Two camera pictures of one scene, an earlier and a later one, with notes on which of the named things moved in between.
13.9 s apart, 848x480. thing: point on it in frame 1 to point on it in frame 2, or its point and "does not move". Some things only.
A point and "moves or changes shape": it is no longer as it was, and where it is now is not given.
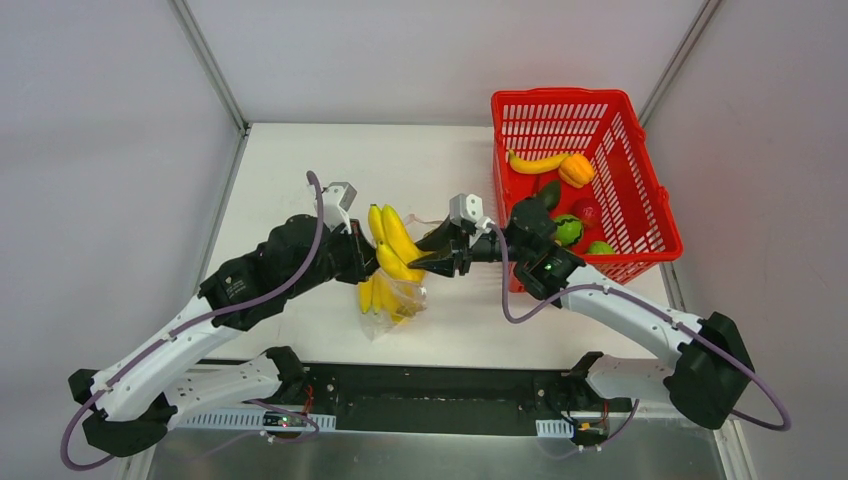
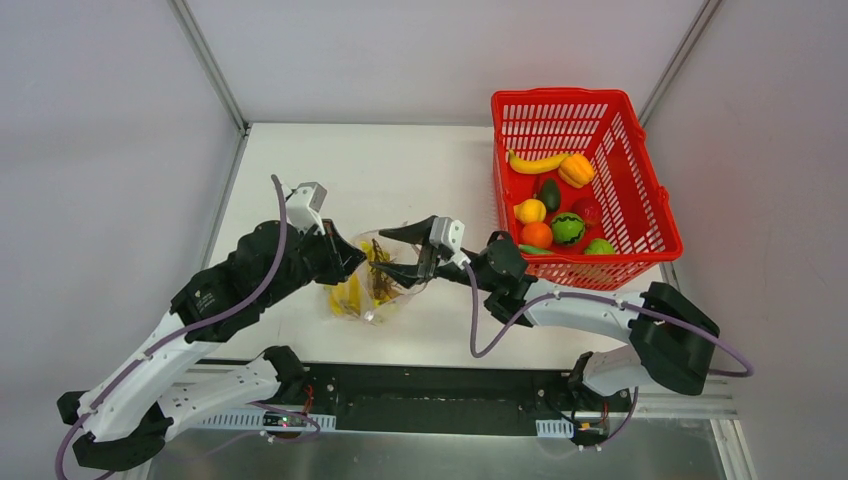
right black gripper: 463,249 to 428,263
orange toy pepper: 576,170 does not move
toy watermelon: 569,228 does not move
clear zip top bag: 389,295 moves or changes shape
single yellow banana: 536,167 does not move
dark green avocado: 551,193 does not move
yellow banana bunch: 383,293 to 345,298
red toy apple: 589,211 does not move
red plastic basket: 602,125 does not move
